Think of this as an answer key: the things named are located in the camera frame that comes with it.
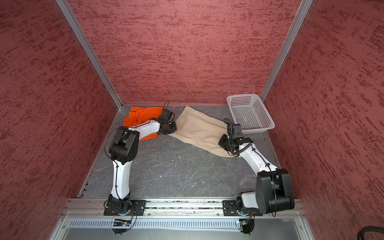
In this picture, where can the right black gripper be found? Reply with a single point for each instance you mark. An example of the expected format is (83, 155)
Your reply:
(221, 142)

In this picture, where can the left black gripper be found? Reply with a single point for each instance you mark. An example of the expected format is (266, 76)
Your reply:
(174, 128)

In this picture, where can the beige shorts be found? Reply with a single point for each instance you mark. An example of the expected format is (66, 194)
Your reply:
(200, 130)

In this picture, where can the orange shorts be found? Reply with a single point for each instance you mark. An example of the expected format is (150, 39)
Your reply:
(138, 115)

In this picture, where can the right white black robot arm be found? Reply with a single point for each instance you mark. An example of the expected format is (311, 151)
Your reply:
(273, 191)

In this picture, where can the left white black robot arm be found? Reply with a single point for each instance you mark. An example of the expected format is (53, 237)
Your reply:
(141, 124)

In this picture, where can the white plastic laundry basket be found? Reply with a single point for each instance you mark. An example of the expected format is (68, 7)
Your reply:
(249, 111)

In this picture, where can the right small circuit board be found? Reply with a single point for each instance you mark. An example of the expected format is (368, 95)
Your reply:
(243, 223)

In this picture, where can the small circuit board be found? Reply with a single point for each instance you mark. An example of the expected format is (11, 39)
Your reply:
(122, 223)
(243, 223)

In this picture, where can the left small circuit board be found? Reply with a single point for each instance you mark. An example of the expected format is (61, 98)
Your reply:
(122, 223)

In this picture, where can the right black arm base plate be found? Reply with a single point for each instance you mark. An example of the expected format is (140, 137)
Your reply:
(235, 208)

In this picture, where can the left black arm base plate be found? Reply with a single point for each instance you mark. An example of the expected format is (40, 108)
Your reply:
(127, 208)

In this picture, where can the right aluminium corner post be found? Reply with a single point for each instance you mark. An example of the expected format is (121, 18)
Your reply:
(290, 37)

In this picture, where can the aluminium corner post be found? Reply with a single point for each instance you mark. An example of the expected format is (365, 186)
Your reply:
(290, 37)
(75, 26)

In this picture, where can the aluminium front rail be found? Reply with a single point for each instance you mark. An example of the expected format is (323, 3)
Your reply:
(155, 208)

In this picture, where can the white slotted cable duct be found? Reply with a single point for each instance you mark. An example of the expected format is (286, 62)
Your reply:
(211, 224)

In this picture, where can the left aluminium corner post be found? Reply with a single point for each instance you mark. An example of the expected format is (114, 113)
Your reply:
(75, 26)

